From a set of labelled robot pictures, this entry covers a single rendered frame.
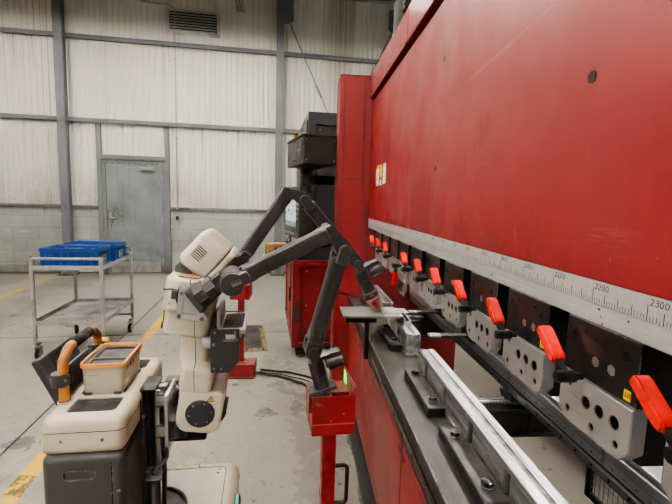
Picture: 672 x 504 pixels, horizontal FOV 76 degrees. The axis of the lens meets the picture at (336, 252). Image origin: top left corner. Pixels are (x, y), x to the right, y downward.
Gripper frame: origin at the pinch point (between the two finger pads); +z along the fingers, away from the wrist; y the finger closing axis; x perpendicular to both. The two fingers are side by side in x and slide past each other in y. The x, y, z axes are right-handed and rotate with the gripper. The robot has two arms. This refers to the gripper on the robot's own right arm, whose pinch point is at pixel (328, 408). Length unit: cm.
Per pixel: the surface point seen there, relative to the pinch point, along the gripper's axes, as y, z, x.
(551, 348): 33, -47, -92
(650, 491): 54, -6, -83
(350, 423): 6.2, 5.8, -4.6
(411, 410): 23.5, -7.0, -30.4
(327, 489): -8.4, 33.3, 2.9
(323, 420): -2.9, 1.3, -4.6
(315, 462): -13, 72, 81
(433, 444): 23, -7, -49
